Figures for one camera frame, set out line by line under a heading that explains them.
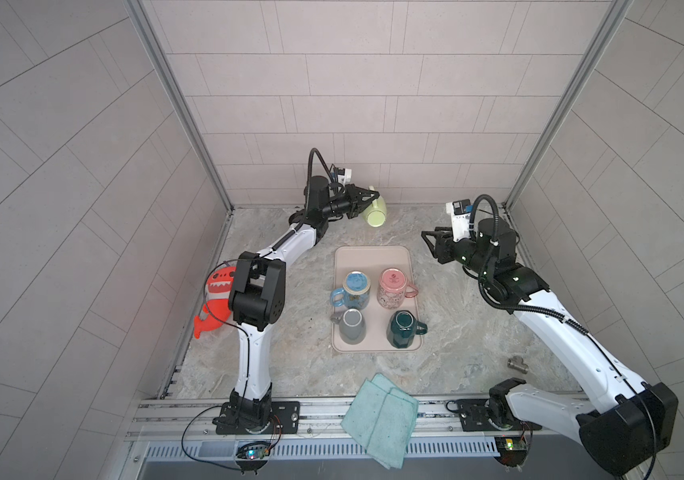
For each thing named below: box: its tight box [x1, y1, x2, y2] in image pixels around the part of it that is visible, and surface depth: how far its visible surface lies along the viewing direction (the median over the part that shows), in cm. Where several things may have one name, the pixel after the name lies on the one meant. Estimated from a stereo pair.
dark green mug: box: [386, 310, 428, 349], surface depth 79 cm
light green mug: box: [362, 185, 387, 228], surface depth 84 cm
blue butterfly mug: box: [330, 270, 371, 309], surface depth 85 cm
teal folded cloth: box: [340, 373, 419, 470], surface depth 72 cm
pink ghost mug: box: [377, 267, 419, 310], surface depth 86 cm
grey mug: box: [330, 308, 367, 345], surface depth 81 cm
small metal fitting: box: [507, 356, 529, 374], surface depth 80 cm
